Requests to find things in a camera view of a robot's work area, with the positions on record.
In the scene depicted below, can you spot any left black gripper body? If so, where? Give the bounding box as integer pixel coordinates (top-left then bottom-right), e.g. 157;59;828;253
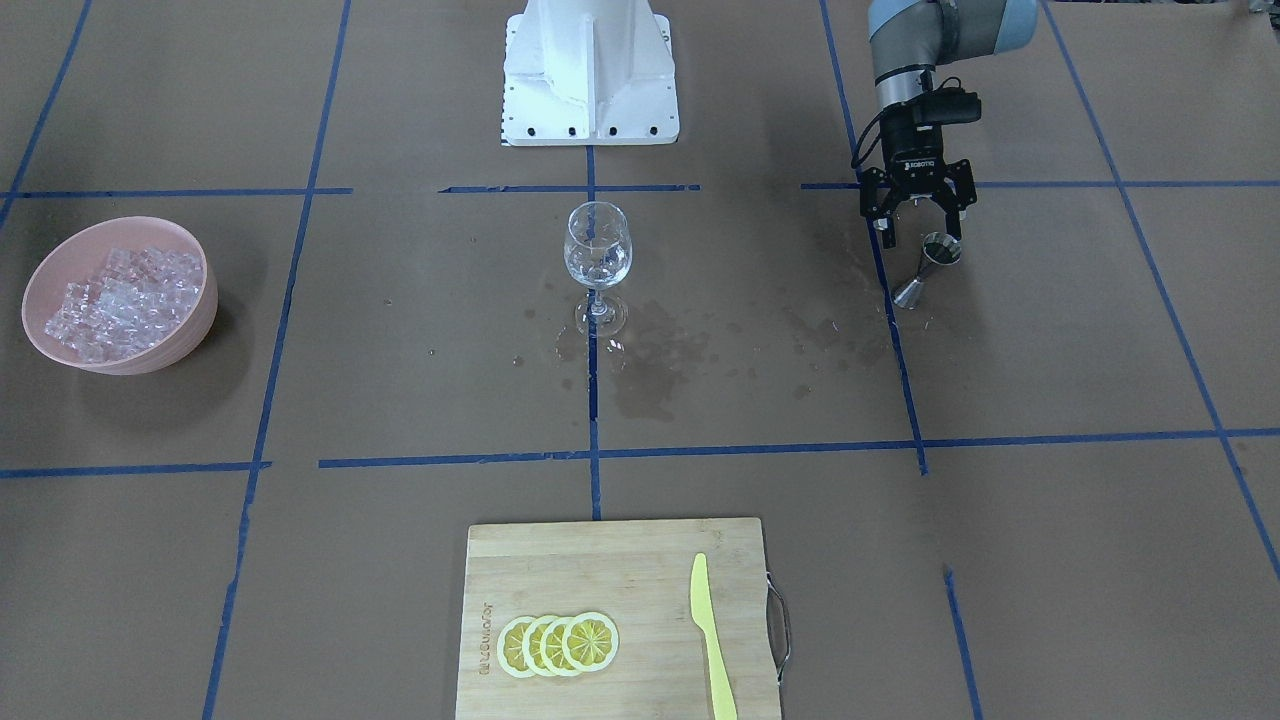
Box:
860;99;977;219

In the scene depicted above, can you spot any steel jigger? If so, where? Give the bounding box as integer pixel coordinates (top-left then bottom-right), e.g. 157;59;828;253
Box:
891;232;963;310

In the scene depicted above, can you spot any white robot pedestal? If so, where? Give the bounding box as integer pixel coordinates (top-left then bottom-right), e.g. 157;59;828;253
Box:
500;1;681;147

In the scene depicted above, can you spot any camera cable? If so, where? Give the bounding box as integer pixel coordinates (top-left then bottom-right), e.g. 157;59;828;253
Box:
851;104;893;169

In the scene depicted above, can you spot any pink bowl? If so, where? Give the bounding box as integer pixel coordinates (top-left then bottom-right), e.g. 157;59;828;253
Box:
20;217;218;375

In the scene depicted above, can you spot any clear wine glass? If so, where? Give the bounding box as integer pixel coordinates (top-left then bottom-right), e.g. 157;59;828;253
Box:
563;201;634;338

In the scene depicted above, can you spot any yellow plastic knife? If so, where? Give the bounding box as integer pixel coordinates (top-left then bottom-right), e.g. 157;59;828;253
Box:
689;552;739;719

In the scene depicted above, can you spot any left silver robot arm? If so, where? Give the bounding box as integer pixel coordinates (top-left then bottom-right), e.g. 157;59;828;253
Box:
852;1;1039;249

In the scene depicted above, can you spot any ice cubes pile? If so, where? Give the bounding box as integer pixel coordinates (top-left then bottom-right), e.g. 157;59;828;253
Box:
41;245;212;365

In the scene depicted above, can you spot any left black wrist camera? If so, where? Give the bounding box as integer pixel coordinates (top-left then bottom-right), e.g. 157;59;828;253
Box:
911;87;983;127

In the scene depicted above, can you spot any wooden cutting board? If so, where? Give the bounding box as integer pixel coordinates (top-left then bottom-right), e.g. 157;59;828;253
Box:
454;518;783;719

